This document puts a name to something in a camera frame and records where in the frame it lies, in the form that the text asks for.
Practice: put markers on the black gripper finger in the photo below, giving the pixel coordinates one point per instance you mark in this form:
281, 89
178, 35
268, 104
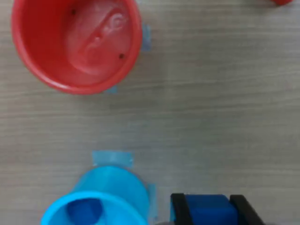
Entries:
246, 211
181, 211

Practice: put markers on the blue cube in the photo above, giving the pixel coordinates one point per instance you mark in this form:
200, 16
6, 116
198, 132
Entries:
84, 208
211, 211

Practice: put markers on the blue tape strip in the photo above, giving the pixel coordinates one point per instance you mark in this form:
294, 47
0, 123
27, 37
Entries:
146, 37
152, 199
111, 90
112, 158

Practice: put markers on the blue plastic cup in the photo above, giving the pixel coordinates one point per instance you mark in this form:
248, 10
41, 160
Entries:
117, 185

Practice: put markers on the red cube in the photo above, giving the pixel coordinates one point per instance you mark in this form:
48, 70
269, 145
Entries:
281, 2

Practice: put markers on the red plastic cup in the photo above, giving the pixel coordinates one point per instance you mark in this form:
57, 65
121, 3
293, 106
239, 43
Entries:
47, 47

